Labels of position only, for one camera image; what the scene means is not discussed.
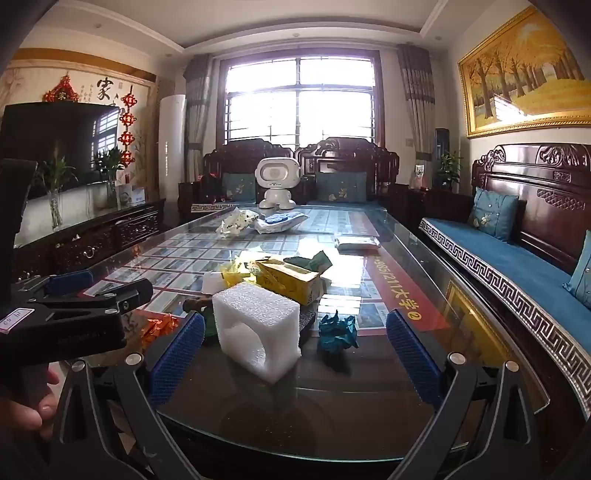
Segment dark wooden TV cabinet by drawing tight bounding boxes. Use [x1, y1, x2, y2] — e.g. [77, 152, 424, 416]
[11, 198, 167, 282]

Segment small potted plant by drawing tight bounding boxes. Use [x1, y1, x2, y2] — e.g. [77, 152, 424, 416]
[436, 150, 462, 191]

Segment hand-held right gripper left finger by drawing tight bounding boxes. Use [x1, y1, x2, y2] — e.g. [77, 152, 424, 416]
[50, 312, 206, 480]

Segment yellow carton box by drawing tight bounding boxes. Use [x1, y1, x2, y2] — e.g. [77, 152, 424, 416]
[252, 258, 326, 308]

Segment white robot toy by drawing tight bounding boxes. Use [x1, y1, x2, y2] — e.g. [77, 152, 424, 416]
[255, 157, 302, 210]

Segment carved wooden bench sofa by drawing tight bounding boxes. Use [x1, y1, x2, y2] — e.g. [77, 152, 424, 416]
[178, 136, 402, 217]

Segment yellow plastic wrapper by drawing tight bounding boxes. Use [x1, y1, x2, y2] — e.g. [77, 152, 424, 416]
[219, 261, 257, 289]

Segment tall plant in glass vase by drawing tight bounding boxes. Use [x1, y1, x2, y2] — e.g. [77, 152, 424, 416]
[37, 157, 77, 232]

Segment red knot hanging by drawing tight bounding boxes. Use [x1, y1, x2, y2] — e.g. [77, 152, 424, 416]
[117, 92, 138, 169]

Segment white black-printed plastic bag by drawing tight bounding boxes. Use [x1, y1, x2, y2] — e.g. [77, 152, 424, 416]
[216, 208, 259, 238]

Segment dark bag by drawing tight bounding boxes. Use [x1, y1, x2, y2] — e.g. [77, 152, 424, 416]
[201, 173, 223, 204]

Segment orange foil wrapper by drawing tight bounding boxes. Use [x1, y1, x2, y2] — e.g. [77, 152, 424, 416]
[139, 314, 181, 349]

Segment barred window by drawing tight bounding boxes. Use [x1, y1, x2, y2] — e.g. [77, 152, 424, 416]
[217, 48, 384, 148]

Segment white blue-printed plastic bag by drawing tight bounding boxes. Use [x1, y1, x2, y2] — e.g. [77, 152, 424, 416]
[254, 210, 311, 234]

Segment blue seat pad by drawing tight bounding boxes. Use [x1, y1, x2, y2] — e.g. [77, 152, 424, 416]
[420, 217, 591, 333]

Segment patterned curtain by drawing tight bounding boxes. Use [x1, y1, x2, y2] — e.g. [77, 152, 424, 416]
[184, 54, 213, 178]
[397, 44, 437, 185]

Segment person's left hand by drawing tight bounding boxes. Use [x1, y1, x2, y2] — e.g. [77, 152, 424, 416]
[0, 367, 61, 441]

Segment teal crumpled paper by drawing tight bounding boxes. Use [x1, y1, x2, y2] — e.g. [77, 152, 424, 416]
[318, 310, 360, 355]

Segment gold framed tree painting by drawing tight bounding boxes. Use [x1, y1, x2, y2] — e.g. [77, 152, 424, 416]
[457, 4, 591, 139]

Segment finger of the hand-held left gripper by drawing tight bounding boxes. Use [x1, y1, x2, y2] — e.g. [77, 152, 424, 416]
[11, 278, 154, 325]
[18, 270, 95, 296]

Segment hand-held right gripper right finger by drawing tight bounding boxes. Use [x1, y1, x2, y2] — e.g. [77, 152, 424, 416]
[385, 309, 543, 480]

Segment white foam block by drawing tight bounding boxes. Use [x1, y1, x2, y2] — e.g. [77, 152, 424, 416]
[212, 282, 302, 384]

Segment white standing air conditioner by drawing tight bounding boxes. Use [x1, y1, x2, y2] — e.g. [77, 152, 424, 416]
[154, 95, 187, 222]

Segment red wall ornament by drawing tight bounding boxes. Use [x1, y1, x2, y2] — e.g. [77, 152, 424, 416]
[42, 74, 80, 103]

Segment green plant in vase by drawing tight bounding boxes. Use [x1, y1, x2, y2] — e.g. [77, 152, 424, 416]
[92, 148, 123, 208]

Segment white tissue packet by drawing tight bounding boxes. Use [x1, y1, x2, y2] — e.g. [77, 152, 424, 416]
[335, 235, 382, 252]

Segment dark tall appliance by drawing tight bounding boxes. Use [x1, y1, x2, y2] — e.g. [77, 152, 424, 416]
[434, 128, 451, 185]

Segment black television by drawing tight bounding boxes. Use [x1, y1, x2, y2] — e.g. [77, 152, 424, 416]
[0, 102, 122, 200]

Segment carved wooden long sofa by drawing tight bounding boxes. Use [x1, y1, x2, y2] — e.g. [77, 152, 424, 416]
[418, 143, 591, 416]

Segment dark wooden side table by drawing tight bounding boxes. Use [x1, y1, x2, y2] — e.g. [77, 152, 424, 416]
[388, 184, 472, 227]

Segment teal embroidered cushion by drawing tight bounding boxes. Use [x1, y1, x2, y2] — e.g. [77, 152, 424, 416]
[563, 251, 591, 310]
[316, 172, 368, 204]
[222, 173, 257, 204]
[468, 187, 520, 243]

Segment small white box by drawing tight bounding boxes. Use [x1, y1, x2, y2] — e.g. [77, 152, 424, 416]
[117, 185, 147, 206]

